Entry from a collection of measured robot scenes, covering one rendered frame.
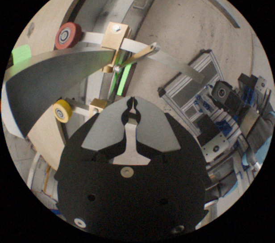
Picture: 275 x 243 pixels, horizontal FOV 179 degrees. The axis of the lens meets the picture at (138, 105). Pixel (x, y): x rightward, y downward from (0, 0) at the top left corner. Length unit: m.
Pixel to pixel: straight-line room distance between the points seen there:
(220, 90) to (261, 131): 0.16
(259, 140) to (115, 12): 0.69
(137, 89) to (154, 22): 0.86
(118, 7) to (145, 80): 0.89
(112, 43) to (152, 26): 0.94
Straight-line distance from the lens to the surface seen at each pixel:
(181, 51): 1.23
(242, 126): 0.29
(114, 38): 0.25
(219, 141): 0.51
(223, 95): 0.25
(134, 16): 0.44
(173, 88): 1.02
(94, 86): 0.57
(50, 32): 0.35
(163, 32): 1.18
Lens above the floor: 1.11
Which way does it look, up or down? 59 degrees down
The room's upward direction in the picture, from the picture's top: 178 degrees clockwise
